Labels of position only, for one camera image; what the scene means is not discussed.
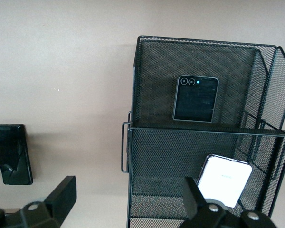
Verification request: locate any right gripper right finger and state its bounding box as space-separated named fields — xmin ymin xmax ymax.
xmin=182 ymin=177 xmax=276 ymax=228

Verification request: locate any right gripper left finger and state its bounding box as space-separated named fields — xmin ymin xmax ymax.
xmin=0 ymin=175 xmax=77 ymax=228

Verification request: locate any black slab smartphone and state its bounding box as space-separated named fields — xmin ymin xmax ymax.
xmin=0 ymin=124 xmax=34 ymax=185

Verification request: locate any white flip phone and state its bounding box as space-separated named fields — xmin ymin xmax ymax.
xmin=196 ymin=154 xmax=253 ymax=209

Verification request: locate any black flip phone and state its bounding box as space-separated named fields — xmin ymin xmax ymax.
xmin=172 ymin=75 xmax=219 ymax=124

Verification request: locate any black mesh desk organizer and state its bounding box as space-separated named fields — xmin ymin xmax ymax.
xmin=121 ymin=35 xmax=285 ymax=228

